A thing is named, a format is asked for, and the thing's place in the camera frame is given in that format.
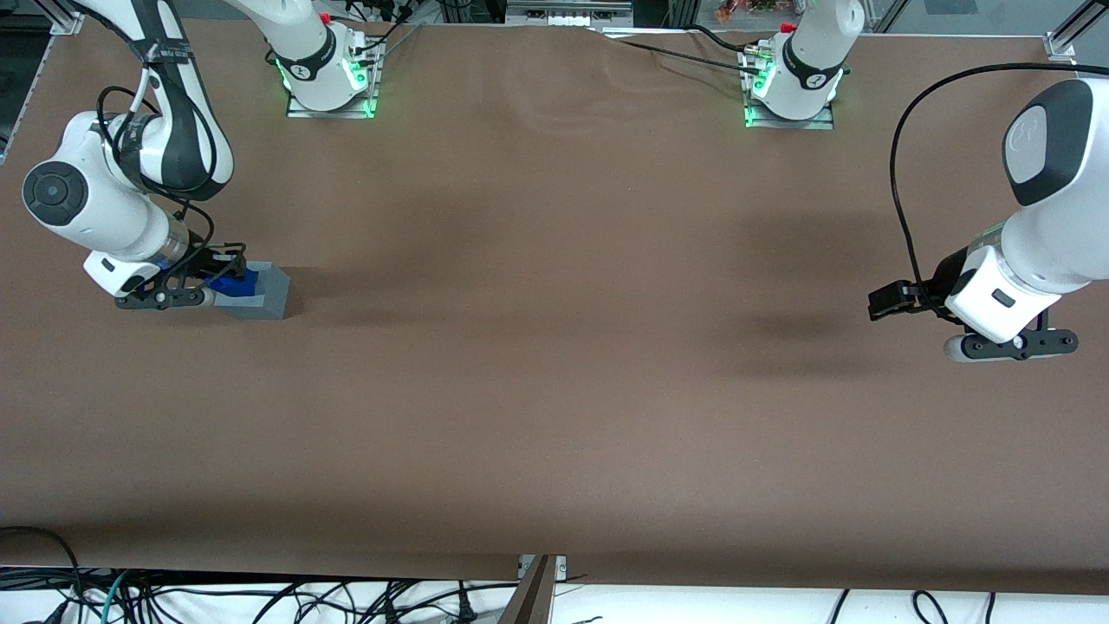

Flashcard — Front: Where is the gray square hollow base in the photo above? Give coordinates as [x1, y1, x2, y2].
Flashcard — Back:
[214, 262, 292, 321]

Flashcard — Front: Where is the brown table cover sheet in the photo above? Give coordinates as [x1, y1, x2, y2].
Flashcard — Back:
[0, 16, 1109, 597]

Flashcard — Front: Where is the aluminium profile bar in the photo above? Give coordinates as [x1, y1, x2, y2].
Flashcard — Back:
[496, 555, 568, 624]

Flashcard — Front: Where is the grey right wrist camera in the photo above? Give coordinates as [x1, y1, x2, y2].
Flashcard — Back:
[114, 286, 216, 312]

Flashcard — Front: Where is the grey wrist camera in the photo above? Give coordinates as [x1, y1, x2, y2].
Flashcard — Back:
[114, 286, 216, 312]
[943, 328, 1080, 364]

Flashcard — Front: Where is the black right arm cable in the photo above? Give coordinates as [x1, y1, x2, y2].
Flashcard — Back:
[95, 85, 217, 257]

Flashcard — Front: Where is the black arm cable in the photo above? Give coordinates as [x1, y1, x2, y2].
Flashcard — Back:
[891, 62, 1109, 323]
[95, 85, 217, 257]

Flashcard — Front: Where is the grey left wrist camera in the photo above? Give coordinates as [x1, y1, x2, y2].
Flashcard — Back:
[943, 328, 1080, 364]

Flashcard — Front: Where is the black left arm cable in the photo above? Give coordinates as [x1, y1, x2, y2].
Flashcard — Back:
[891, 62, 1109, 323]

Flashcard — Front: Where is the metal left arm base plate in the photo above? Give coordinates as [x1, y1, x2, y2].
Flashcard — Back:
[742, 45, 837, 131]

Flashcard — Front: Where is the black looped floor cable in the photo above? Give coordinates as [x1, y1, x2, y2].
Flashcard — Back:
[0, 526, 83, 624]

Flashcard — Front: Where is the black cable across table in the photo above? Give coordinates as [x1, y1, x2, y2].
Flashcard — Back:
[598, 24, 763, 75]

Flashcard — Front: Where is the teal cable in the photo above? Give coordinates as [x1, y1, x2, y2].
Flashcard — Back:
[100, 570, 131, 624]

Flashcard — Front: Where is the grey metal frame rail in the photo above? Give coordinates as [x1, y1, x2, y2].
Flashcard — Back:
[505, 0, 635, 28]

